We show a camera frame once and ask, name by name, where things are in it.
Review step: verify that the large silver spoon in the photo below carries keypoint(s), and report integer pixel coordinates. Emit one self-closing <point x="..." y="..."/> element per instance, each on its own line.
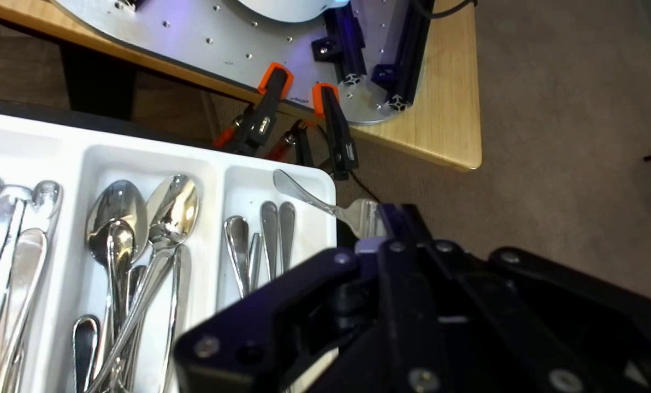
<point x="115" y="210"/>
<point x="172" y="210"/>

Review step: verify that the orange and black clamp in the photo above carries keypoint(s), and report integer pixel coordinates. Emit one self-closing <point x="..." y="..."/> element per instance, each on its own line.
<point x="339" y="136"/>
<point x="262" y="117"/>

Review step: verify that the white cutlery tray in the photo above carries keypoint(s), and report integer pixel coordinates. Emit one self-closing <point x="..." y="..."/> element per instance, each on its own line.
<point x="211" y="180"/>

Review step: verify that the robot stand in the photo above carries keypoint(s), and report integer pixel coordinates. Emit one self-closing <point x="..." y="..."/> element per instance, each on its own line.
<point x="445" y="98"/>

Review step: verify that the small silver spoon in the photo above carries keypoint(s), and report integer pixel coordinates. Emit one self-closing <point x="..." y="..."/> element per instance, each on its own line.
<point x="119" y="245"/>

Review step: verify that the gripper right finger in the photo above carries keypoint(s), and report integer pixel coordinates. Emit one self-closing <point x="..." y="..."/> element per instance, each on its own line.
<point x="549" y="311"/>

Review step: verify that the heap of silver knives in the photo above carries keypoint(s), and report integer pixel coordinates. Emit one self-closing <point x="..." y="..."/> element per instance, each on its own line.
<point x="9" y="262"/>

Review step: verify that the black aluminium profile frame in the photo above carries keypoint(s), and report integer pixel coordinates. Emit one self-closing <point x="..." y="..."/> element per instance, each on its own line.
<point x="413" y="49"/>

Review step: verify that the silver metal fork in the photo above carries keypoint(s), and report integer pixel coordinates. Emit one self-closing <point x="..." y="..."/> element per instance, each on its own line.
<point x="325" y="203"/>

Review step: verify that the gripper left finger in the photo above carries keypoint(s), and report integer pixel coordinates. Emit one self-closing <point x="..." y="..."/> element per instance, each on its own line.
<point x="282" y="305"/>

